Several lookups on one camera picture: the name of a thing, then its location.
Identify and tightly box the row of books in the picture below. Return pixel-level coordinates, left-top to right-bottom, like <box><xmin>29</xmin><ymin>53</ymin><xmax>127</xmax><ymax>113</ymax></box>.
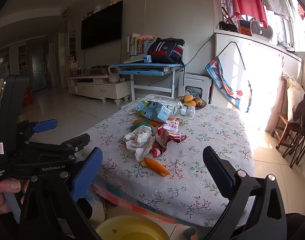
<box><xmin>126</xmin><ymin>33</ymin><xmax>155</xmax><ymax>56</ymax></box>

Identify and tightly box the light blue milk carton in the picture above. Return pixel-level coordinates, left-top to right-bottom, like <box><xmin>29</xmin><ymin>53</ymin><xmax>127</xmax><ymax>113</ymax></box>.
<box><xmin>135</xmin><ymin>101</ymin><xmax>170</xmax><ymax>123</ymax></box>

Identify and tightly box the floral white tablecloth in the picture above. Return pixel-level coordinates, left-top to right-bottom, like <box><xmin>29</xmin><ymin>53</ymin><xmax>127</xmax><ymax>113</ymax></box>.
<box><xmin>78</xmin><ymin>105</ymin><xmax>255</xmax><ymax>226</ymax></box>

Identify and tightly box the red hanging garment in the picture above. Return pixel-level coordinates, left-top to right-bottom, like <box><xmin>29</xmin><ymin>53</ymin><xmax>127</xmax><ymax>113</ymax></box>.
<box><xmin>232</xmin><ymin>0</ymin><xmax>268</xmax><ymax>28</ymax></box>

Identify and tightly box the red white snack wrapper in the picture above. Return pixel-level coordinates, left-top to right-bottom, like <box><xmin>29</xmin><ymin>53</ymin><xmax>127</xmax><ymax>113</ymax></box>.
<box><xmin>151</xmin><ymin>118</ymin><xmax>187</xmax><ymax>158</ymax></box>

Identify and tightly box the orange peel under carton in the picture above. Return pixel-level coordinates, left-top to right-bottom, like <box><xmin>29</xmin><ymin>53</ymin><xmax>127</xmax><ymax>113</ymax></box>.
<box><xmin>133</xmin><ymin>118</ymin><xmax>165</xmax><ymax>127</ymax></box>

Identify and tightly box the brown pastry on plate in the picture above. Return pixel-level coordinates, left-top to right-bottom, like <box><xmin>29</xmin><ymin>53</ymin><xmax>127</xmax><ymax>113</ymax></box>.
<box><xmin>193</xmin><ymin>98</ymin><xmax>203</xmax><ymax>106</ymax></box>

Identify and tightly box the white radio on sill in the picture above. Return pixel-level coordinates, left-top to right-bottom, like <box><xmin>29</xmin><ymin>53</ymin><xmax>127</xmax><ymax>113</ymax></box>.
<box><xmin>250</xmin><ymin>21</ymin><xmax>273</xmax><ymax>42</ymax></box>

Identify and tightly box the wooden chair with cushion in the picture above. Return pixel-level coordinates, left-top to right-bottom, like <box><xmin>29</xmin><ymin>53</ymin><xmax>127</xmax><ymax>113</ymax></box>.
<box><xmin>271</xmin><ymin>73</ymin><xmax>305</xmax><ymax>150</ymax></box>

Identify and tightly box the clear plastic water bottle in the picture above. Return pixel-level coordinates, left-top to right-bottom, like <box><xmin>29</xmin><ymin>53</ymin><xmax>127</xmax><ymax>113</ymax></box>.
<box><xmin>153</xmin><ymin>95</ymin><xmax>195</xmax><ymax>118</ymax></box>

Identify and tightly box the red object on floor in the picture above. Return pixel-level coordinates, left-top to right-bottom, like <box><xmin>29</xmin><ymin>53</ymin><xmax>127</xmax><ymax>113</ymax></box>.
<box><xmin>22</xmin><ymin>87</ymin><xmax>33</xmax><ymax>106</ymax></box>

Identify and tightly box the blue kids study desk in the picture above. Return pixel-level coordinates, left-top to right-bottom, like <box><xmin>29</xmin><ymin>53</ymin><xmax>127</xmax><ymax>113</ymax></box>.
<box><xmin>107</xmin><ymin>63</ymin><xmax>184</xmax><ymax>109</ymax></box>

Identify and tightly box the person's left hand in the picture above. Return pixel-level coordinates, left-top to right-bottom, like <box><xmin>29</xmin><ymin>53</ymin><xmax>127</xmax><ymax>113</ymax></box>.
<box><xmin>0</xmin><ymin>178</ymin><xmax>29</xmax><ymax>215</ymax></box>

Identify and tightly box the pink kettlebell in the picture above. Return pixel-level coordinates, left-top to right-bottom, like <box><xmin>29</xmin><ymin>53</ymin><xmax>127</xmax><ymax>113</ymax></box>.
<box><xmin>107</xmin><ymin>66</ymin><xmax>120</xmax><ymax>83</ymax></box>

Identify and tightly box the green plush toy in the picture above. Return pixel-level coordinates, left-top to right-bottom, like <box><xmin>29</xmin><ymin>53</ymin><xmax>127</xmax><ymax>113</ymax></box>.
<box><xmin>130</xmin><ymin>120</ymin><xmax>154</xmax><ymax>135</ymax></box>

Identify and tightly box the yellow plastic trash bin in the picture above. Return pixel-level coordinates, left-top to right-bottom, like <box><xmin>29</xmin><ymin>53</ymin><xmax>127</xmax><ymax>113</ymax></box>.
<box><xmin>95</xmin><ymin>216</ymin><xmax>170</xmax><ymax>240</ymax></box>

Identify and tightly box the white tissue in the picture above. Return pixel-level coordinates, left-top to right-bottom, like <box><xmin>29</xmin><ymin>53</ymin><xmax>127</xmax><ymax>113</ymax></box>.
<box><xmin>123</xmin><ymin>125</ymin><xmax>155</xmax><ymax>161</ymax></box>

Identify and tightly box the orange peel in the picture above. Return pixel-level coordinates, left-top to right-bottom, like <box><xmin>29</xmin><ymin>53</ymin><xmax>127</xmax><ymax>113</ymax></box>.
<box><xmin>140</xmin><ymin>157</ymin><xmax>170</xmax><ymax>177</ymax></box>
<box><xmin>133</xmin><ymin>118</ymin><xmax>165</xmax><ymax>127</ymax></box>

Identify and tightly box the navy red school backpack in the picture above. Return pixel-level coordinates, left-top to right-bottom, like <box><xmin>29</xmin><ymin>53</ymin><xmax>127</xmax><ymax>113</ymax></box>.
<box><xmin>148</xmin><ymin>38</ymin><xmax>185</xmax><ymax>64</ymax></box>

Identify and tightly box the white TV cabinet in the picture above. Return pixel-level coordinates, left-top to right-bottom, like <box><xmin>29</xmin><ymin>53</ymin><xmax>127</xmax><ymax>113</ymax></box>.
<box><xmin>67</xmin><ymin>75</ymin><xmax>131</xmax><ymax>105</ymax></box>

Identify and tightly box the black wall television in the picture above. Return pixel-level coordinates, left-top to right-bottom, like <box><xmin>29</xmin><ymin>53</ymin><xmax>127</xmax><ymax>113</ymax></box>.
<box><xmin>81</xmin><ymin>1</ymin><xmax>123</xmax><ymax>50</ymax></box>

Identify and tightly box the yellow orange fruit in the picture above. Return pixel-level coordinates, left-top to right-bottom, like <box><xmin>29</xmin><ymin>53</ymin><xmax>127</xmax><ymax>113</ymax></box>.
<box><xmin>183</xmin><ymin>94</ymin><xmax>196</xmax><ymax>107</ymax></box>

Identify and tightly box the white air purifier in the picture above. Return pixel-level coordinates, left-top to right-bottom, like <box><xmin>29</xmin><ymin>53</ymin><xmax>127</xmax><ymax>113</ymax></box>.
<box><xmin>178</xmin><ymin>73</ymin><xmax>212</xmax><ymax>103</ymax></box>

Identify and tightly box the orange peel front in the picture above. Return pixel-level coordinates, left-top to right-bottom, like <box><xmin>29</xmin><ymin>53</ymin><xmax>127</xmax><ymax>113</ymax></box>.
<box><xmin>140</xmin><ymin>157</ymin><xmax>170</xmax><ymax>177</ymax></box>

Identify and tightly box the colourful hanging bag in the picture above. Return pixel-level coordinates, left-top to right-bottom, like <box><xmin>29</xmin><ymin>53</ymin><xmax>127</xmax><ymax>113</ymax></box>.
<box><xmin>205</xmin><ymin>56</ymin><xmax>252</xmax><ymax>113</ymax></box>

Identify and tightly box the dark fruit plate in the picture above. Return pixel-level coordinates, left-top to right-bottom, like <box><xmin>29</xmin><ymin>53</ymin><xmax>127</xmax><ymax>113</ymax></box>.
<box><xmin>177</xmin><ymin>95</ymin><xmax>207</xmax><ymax>110</ymax></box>

